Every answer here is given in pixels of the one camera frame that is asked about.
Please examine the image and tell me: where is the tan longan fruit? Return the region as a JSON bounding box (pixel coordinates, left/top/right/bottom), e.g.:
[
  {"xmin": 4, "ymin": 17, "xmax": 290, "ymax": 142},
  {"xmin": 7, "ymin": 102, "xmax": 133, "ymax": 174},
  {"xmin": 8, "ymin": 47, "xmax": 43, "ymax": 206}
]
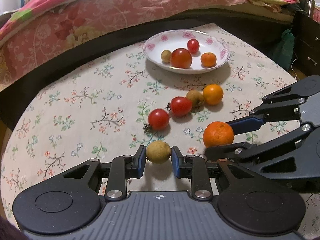
[{"xmin": 146, "ymin": 140, "xmax": 171, "ymax": 164}]

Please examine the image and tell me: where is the yellow-orange mandarin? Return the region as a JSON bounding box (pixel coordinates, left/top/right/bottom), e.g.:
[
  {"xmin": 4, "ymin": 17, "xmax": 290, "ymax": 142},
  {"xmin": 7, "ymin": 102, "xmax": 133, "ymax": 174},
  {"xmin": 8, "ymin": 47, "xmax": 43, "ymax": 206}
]
[{"xmin": 202, "ymin": 84, "xmax": 223, "ymax": 106}]

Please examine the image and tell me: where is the small red cherry tomato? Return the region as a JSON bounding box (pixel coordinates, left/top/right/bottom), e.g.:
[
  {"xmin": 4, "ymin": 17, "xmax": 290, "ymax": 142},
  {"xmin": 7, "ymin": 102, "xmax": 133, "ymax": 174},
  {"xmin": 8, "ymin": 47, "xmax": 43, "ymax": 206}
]
[{"xmin": 166, "ymin": 96, "xmax": 193, "ymax": 117}]

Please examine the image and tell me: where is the dark brown longan fruit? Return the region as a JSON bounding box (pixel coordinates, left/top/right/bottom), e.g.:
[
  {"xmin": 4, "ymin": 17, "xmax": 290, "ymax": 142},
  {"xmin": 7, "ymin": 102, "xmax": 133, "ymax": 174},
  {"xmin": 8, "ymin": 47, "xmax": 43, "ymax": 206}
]
[{"xmin": 185, "ymin": 90, "xmax": 204, "ymax": 108}]

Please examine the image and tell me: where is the small orange mandarin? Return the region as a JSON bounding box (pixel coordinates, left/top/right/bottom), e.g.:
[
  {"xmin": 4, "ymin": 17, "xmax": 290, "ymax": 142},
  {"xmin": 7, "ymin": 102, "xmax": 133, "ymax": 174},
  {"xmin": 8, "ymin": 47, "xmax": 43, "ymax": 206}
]
[{"xmin": 200, "ymin": 52, "xmax": 217, "ymax": 68}]

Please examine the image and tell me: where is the red oval tomato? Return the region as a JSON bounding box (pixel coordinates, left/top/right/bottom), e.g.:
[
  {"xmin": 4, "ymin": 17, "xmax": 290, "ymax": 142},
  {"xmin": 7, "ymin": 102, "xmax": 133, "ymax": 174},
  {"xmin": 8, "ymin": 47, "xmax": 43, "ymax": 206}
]
[{"xmin": 187, "ymin": 38, "xmax": 200, "ymax": 54}]

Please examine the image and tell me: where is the large red tomato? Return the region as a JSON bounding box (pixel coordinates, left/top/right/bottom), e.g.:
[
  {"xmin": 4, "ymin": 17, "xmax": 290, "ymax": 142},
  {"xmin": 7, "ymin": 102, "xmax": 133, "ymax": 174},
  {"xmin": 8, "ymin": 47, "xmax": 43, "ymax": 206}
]
[{"xmin": 170, "ymin": 48, "xmax": 193, "ymax": 69}]

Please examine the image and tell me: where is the floral tablecloth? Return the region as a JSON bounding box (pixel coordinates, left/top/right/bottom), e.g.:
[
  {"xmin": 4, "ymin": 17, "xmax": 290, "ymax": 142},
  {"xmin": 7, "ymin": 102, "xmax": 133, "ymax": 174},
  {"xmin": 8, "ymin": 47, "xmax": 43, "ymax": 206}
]
[{"xmin": 1, "ymin": 24, "xmax": 294, "ymax": 224}]

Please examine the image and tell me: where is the green bag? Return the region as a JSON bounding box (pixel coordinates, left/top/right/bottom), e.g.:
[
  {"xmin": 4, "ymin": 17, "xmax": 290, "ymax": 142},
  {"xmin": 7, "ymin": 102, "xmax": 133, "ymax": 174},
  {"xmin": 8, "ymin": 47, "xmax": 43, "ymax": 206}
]
[{"xmin": 270, "ymin": 29, "xmax": 295, "ymax": 71}]

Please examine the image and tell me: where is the white floral rimmed plate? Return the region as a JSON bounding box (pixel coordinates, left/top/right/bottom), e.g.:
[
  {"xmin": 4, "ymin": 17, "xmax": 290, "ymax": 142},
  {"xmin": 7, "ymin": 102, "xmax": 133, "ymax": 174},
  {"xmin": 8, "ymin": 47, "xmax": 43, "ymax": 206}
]
[{"xmin": 143, "ymin": 29, "xmax": 230, "ymax": 74}]

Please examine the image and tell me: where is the pink floral bed sheet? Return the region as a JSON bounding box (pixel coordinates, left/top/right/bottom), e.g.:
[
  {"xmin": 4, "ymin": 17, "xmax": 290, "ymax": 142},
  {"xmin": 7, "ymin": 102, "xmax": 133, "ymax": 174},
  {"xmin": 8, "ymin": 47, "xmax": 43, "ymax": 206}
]
[{"xmin": 0, "ymin": 0, "xmax": 251, "ymax": 92}]

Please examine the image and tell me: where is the dark bed frame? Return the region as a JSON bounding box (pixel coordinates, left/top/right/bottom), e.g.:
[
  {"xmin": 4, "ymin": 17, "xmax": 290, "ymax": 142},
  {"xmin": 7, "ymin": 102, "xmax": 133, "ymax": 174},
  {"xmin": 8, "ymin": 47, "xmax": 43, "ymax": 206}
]
[{"xmin": 0, "ymin": 7, "xmax": 296, "ymax": 131}]

